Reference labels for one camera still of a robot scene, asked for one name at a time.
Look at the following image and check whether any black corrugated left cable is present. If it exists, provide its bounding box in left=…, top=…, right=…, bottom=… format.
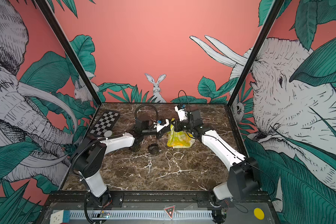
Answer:
left=133, top=104, right=160, bottom=124

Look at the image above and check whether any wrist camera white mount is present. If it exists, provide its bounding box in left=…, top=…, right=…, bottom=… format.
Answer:
left=154, top=119, right=170, bottom=134
left=175, top=104, right=188, bottom=121

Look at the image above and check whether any white power socket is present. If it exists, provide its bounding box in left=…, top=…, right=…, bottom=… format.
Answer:
left=50, top=210, right=70, bottom=224

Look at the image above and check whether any black frame post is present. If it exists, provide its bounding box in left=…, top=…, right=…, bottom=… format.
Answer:
left=227, top=0, right=284, bottom=108
left=35, top=0, right=102, bottom=107

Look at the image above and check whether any black right frame post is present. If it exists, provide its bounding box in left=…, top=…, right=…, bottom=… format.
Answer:
left=227, top=0, right=284, bottom=108

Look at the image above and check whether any white slotted cable duct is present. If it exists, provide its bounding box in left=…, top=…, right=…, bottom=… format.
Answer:
left=69, top=209, right=213, bottom=220

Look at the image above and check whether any red triangle warning sticker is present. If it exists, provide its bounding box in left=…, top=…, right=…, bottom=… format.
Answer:
left=163, top=205, right=175, bottom=220

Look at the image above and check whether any black front mounting rail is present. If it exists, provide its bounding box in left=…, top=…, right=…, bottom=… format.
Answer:
left=44, top=190, right=269, bottom=209

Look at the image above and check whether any yellow green patterned towel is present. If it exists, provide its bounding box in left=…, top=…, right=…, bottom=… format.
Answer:
left=167, top=118, right=195, bottom=148

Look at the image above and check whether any yellow round button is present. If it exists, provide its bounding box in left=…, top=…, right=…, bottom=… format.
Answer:
left=253, top=208, right=265, bottom=220

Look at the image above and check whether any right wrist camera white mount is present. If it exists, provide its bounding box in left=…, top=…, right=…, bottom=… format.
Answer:
left=175, top=104, right=188, bottom=121

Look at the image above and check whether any black left frame post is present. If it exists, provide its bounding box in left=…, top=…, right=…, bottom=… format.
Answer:
left=35, top=0, right=102, bottom=107

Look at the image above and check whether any black white checkerboard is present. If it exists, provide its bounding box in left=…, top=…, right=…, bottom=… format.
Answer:
left=88, top=110, right=120, bottom=136

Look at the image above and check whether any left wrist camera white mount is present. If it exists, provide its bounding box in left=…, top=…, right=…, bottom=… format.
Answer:
left=154, top=119, right=170, bottom=134

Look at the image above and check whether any green white cylinder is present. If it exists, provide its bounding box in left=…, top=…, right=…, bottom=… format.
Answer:
left=104, top=130, right=113, bottom=137

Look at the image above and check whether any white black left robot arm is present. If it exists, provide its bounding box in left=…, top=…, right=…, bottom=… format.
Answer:
left=70, top=119, right=170, bottom=198

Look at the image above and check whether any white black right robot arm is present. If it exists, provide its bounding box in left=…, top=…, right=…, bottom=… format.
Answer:
left=174, top=105, right=261, bottom=201

